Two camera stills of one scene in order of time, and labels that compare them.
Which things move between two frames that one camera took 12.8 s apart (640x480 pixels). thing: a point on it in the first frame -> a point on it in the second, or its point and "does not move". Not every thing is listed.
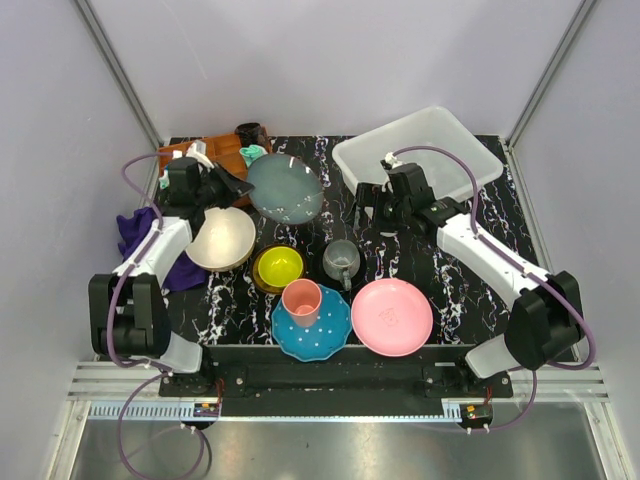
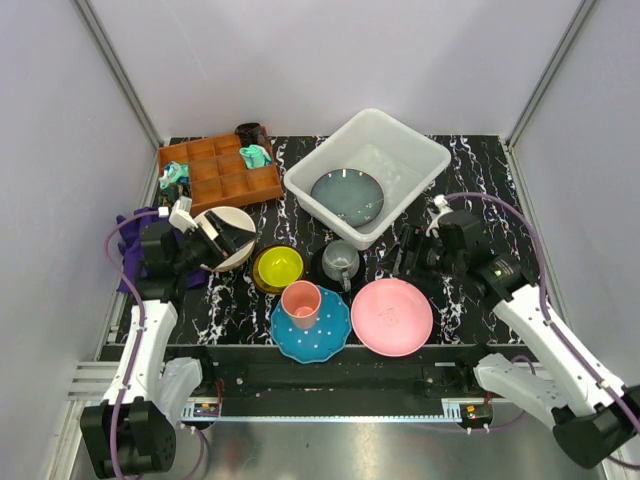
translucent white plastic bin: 359,160 -> 401,156
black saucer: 317,272 does not move
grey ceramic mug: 341,259 does not move
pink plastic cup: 301,299 does not move
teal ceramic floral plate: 287,188 -> 352,197
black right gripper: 370,195 -> 414,240
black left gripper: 227,180 -> 229,240
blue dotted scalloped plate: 320,341 does not move
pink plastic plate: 392,317 does not move
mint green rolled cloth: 251,153 does not move
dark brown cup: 252,133 does not move
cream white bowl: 226,239 does not move
